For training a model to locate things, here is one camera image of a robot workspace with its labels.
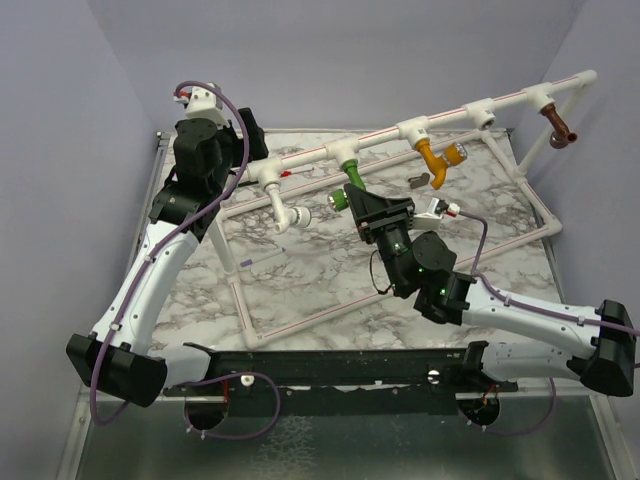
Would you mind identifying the aluminium table edge frame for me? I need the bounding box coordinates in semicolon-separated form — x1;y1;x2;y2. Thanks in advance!
120;132;172;294

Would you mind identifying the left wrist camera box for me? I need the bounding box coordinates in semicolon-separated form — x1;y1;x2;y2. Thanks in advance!
173;87;228;126

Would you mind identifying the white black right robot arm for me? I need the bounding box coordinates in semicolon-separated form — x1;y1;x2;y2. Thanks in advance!
343;183;639;397

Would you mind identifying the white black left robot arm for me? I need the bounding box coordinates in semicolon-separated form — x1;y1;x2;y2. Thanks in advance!
66;107;269;407

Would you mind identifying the small grey metal piece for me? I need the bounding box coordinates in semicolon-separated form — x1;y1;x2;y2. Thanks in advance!
408;173;431;190

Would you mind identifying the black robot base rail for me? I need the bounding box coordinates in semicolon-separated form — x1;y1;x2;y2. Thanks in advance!
165;341;517;417

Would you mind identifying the yellow plastic faucet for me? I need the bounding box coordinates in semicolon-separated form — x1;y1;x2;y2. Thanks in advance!
414;138;467;190

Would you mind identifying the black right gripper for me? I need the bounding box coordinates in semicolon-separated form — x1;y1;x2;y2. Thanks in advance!
344;185;417;295

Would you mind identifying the white PVC pipe frame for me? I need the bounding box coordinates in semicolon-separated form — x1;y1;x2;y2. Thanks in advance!
212;69;599;351

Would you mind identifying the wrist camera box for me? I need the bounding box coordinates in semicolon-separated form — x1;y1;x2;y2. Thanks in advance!
173;87;228;126
412;198;460;231

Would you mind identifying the purple capped white pen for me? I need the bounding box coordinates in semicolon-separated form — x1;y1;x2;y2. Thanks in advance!
239;247;286;268

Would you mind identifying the brown plastic faucet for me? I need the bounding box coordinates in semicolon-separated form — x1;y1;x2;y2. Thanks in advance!
540;103;578;150

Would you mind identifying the white plastic faucet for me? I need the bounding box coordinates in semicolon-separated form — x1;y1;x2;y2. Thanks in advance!
259;179;311;234

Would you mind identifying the green plastic faucet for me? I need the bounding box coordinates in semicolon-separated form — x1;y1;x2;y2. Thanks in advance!
328;159;366;212

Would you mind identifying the red capped white pen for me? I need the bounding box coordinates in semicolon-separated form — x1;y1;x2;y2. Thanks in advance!
280;167;315;178

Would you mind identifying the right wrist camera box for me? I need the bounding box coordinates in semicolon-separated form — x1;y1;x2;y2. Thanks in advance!
412;198;460;231

